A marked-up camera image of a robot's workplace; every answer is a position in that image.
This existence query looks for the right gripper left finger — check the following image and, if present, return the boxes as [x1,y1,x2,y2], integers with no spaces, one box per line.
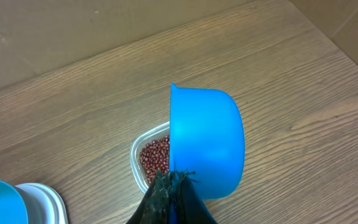
[127,171,175,224]

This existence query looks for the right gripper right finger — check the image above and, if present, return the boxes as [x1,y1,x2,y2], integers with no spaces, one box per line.
[174,171,217,224]

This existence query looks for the blue plastic measuring scoop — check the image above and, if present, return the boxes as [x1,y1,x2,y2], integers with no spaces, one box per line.
[168,82,246,224]

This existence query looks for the white digital kitchen scale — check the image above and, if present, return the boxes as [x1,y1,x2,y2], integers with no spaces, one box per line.
[14,183,69,224]

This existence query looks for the teal round bowl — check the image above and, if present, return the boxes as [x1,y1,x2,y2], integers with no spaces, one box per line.
[0,180,28,224]

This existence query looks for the red beans in container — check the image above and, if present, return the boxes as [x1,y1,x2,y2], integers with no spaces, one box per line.
[140,136,170,184]

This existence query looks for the clear plastic food container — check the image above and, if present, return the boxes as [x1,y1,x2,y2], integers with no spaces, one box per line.
[130,122,170,193]

